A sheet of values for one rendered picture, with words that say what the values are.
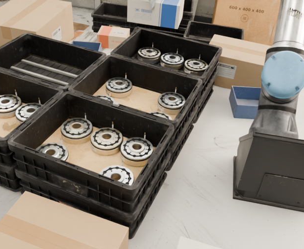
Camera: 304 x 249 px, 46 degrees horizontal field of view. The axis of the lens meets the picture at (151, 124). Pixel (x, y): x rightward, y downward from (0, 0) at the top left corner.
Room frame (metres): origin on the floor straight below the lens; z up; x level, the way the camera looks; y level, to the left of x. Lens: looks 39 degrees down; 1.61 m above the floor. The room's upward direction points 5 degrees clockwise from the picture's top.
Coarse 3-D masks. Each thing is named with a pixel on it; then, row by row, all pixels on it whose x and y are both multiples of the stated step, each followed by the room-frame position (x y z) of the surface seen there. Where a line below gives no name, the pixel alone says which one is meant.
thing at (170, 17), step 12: (132, 0) 1.32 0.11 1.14; (144, 0) 1.32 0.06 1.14; (156, 0) 1.33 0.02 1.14; (168, 0) 1.34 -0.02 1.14; (180, 0) 1.35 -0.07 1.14; (132, 12) 1.32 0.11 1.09; (144, 12) 1.32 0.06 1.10; (156, 12) 1.31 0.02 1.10; (168, 12) 1.30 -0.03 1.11; (180, 12) 1.33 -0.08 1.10; (156, 24) 1.31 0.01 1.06; (168, 24) 1.30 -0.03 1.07
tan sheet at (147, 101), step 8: (104, 88) 1.18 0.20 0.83; (136, 88) 1.20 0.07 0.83; (128, 96) 1.14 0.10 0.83; (136, 96) 1.14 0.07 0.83; (144, 96) 1.15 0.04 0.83; (152, 96) 1.15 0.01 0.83; (128, 104) 1.08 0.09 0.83; (136, 104) 1.09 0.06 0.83; (144, 104) 1.09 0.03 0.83; (152, 104) 1.10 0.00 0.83
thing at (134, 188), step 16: (64, 96) 0.97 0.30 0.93; (80, 96) 0.97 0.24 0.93; (128, 112) 0.90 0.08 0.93; (16, 144) 0.71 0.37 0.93; (160, 144) 0.76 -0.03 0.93; (48, 160) 0.67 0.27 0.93; (80, 176) 0.63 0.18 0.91; (96, 176) 0.62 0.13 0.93; (144, 176) 0.64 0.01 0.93; (128, 192) 0.59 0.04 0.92
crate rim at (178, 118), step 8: (112, 56) 1.26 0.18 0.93; (96, 64) 1.19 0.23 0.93; (136, 64) 1.22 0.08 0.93; (144, 64) 1.22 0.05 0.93; (88, 72) 1.13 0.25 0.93; (168, 72) 1.18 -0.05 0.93; (176, 72) 1.18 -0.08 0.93; (80, 80) 1.07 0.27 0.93; (200, 80) 1.13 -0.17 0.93; (72, 88) 1.01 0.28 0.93; (200, 88) 1.11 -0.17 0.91; (88, 96) 0.97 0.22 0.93; (192, 96) 1.02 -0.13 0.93; (112, 104) 0.94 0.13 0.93; (120, 104) 0.94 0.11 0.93; (184, 104) 0.97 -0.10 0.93; (144, 112) 0.91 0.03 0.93; (184, 112) 0.94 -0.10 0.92; (168, 120) 0.88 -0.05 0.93; (176, 120) 0.88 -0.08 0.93
